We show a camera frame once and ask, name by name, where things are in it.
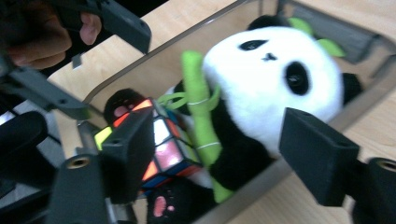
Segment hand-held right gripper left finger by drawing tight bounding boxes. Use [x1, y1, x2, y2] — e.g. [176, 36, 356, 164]
[100, 106, 157, 205]

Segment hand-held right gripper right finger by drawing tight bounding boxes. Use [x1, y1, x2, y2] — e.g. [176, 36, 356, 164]
[277, 106, 361, 208]

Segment colourful puzzle cube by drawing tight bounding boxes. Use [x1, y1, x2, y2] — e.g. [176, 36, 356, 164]
[93, 98, 204, 196]

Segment clear plastic storage box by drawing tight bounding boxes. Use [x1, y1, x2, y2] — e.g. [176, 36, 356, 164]
[0, 0, 396, 224]

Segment panda plush toy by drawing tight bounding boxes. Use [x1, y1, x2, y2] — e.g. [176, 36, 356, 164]
[103, 14, 364, 224]

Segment grey tape strip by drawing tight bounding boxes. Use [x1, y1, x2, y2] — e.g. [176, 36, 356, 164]
[71, 52, 83, 70]

